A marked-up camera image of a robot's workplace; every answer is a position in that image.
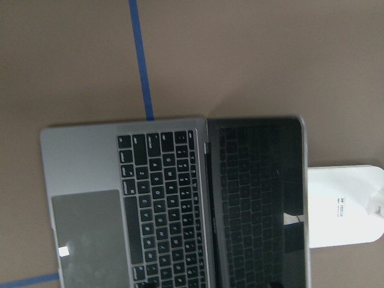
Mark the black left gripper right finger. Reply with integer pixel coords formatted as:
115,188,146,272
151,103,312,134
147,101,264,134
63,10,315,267
268,281,284,288

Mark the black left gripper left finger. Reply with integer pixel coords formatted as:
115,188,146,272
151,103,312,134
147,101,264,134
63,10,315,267
143,281,159,288

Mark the grey laptop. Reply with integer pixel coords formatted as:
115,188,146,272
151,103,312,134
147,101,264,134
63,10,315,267
40,116,311,287

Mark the white desk lamp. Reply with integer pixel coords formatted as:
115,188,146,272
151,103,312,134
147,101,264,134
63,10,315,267
308,165,383,248

